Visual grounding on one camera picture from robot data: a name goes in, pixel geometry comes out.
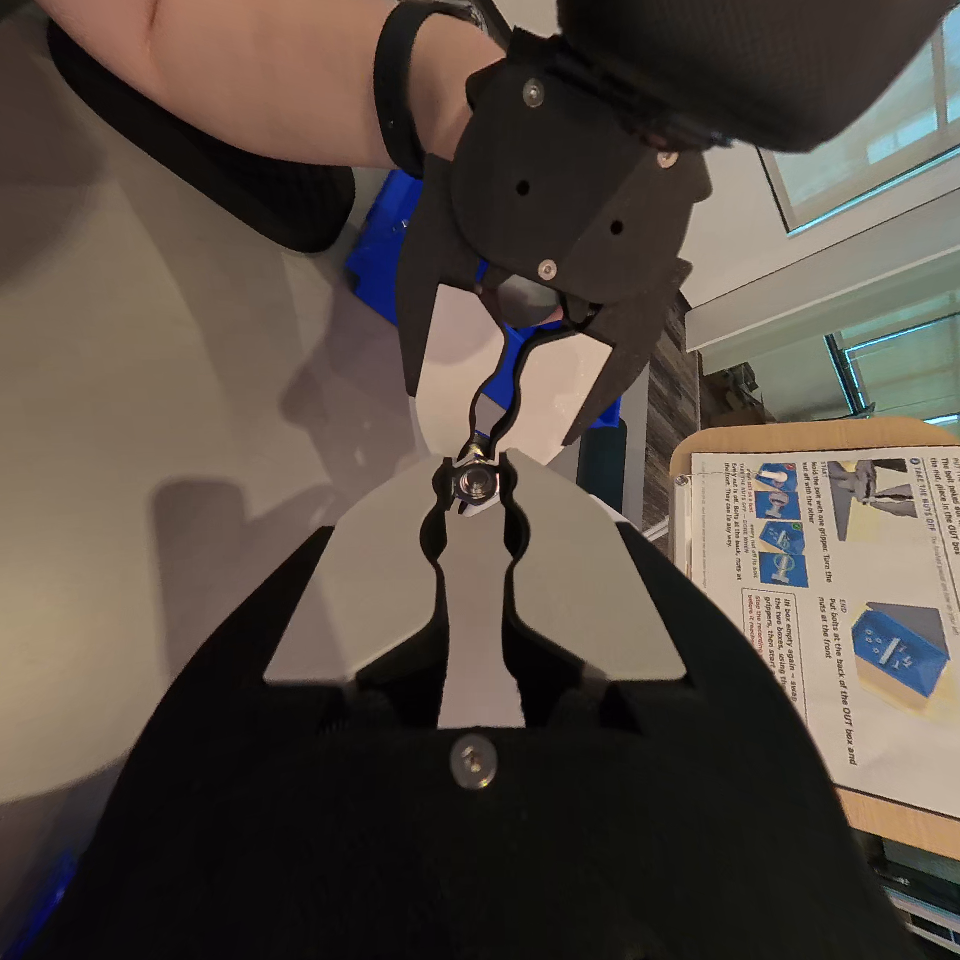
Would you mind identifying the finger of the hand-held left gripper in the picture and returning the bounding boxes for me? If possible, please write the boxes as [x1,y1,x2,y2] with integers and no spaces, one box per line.
[409,281,519,460]
[483,328,619,470]

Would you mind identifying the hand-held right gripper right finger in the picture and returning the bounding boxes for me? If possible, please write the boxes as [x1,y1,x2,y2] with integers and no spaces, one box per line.
[501,448,689,687]

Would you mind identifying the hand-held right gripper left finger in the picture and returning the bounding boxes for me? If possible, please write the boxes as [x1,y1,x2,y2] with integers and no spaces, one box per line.
[262,453,453,690]

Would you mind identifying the silver hex nut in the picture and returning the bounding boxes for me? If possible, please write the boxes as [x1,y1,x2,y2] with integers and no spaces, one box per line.
[448,459,502,519]

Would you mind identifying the silver hex bolt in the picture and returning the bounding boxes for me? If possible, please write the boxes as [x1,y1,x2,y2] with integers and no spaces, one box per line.
[457,437,494,502]

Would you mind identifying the blue plastic bin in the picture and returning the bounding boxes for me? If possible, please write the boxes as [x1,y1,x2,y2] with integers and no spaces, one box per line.
[343,168,627,436]
[15,847,80,960]

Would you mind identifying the person's left forearm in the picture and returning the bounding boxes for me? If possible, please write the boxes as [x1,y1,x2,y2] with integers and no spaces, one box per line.
[33,0,395,172]

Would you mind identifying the person's left hand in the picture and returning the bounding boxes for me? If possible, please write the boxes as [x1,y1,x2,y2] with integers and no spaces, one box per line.
[416,18,510,165]

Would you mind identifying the black desk mat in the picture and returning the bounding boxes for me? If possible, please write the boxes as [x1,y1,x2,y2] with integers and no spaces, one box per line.
[576,418,630,517]

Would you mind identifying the dark floor clutter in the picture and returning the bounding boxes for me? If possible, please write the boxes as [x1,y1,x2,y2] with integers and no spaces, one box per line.
[708,363,774,429]

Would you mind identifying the black wrist band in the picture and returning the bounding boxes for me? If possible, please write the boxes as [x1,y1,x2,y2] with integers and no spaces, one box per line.
[372,0,485,180]

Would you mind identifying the wooden document stand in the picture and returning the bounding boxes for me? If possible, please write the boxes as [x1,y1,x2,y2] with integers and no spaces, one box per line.
[615,417,960,864]

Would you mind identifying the printed paper sheet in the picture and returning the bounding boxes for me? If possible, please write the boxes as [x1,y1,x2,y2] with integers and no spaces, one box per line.
[690,431,960,819]

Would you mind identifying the large window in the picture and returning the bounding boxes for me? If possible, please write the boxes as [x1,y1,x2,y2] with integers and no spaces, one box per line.
[757,3,960,235]

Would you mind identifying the narrow side window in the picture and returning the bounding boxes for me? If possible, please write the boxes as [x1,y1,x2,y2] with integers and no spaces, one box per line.
[823,313,960,430]

